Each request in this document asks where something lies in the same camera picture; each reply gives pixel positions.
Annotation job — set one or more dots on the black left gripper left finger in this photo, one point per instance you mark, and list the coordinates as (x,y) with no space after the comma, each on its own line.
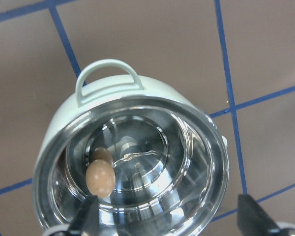
(86,220)

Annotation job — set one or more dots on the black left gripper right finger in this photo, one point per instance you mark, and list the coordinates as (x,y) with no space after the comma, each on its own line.
(252,220)

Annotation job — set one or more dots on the brown egg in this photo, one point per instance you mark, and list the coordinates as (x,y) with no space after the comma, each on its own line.
(100,178)

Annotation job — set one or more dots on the pale green steel pot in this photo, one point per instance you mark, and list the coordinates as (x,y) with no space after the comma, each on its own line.
(169,158)

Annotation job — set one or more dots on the brown paper table mat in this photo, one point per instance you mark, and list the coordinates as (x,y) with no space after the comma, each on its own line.
(235,59)

